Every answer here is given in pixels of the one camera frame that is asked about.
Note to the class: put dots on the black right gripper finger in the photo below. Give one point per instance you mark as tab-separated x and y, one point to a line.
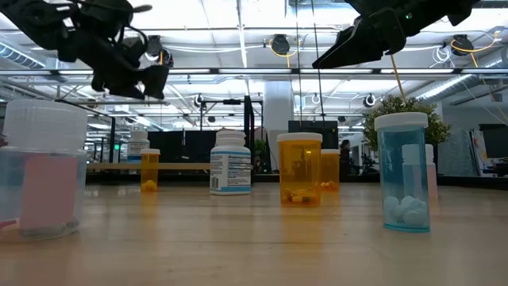
349	49

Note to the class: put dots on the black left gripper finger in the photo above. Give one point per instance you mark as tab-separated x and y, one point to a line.
155	81
119	85

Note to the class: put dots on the white medicine bottle blue label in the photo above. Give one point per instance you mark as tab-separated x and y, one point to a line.
230	167
138	149

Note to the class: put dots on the small orange pill bottle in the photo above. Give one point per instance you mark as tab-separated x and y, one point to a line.
149	171

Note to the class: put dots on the large orange pill bottle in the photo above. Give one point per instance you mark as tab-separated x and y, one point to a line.
331	171
299	171

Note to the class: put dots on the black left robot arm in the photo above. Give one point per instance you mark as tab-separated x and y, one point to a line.
28	24

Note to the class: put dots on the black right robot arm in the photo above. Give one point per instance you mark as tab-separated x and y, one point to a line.
436	12

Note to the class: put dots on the black partition panel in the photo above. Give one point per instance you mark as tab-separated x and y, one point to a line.
178	147

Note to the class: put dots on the black monitor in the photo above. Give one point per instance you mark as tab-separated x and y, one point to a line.
494	141
309	126

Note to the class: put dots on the white building column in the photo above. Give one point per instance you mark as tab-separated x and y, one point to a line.
278	119

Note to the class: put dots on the person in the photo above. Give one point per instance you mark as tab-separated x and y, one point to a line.
344	155

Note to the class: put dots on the green potted plant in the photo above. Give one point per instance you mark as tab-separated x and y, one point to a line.
436	127

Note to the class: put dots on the black aluminium table frame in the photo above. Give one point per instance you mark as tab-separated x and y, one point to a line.
357	180

